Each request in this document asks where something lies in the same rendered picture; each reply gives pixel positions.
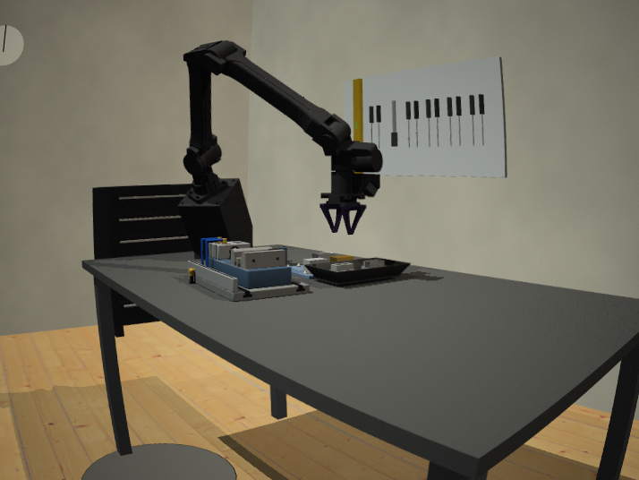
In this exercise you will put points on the yellow block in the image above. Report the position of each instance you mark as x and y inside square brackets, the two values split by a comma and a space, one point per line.
[341, 258]

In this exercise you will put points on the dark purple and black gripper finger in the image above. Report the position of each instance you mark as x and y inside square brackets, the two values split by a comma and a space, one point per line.
[345, 211]
[325, 207]

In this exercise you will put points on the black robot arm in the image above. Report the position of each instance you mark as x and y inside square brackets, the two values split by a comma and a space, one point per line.
[334, 138]

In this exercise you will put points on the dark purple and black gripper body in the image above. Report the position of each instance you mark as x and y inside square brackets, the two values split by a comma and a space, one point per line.
[341, 190]

